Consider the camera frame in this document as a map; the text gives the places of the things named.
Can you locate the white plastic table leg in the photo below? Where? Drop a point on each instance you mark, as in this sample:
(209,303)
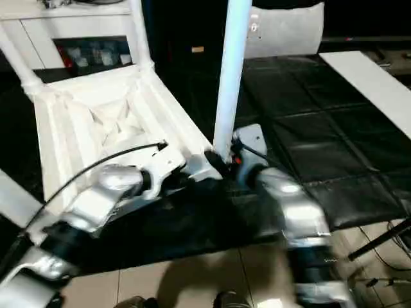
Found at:
(231,64)
(16,199)
(139,32)
(16,54)

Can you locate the white plastic table top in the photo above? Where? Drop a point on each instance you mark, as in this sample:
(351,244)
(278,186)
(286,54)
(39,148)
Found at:
(80,96)

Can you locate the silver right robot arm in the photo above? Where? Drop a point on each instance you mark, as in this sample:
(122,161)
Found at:
(298,208)

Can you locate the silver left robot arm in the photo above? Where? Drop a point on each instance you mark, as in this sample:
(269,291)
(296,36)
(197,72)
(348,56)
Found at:
(96,199)

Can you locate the black work mat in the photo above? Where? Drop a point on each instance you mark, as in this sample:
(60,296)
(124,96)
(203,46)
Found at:
(305,96)

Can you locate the small white cup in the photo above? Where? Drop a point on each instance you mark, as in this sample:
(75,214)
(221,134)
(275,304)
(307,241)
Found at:
(125,59)

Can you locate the light grey pillow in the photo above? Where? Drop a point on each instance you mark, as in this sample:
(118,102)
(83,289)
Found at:
(289,32)

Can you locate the black sofa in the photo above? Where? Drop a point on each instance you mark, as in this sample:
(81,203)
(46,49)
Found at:
(186,25)

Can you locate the white flat board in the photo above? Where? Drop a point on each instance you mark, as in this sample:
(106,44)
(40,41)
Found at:
(369,80)

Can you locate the small red bottle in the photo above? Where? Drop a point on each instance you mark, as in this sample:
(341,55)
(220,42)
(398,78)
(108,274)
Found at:
(65,57)

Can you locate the white cabinet with glass doors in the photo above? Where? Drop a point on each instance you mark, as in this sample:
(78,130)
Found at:
(80,25)

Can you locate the dark bag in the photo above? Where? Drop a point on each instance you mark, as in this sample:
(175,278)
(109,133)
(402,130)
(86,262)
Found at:
(102,2)

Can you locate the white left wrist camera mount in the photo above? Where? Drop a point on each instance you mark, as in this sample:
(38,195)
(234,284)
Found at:
(167,160)

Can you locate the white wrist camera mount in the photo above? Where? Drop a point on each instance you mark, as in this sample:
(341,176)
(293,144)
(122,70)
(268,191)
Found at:
(167,160)
(253,138)

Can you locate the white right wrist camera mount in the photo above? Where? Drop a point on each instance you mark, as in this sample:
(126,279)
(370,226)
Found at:
(253,138)

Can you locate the black table frame leg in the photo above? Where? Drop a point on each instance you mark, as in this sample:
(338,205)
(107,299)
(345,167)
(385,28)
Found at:
(379,239)

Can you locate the grey metal frame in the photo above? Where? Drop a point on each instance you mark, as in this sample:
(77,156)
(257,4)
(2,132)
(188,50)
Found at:
(388,282)

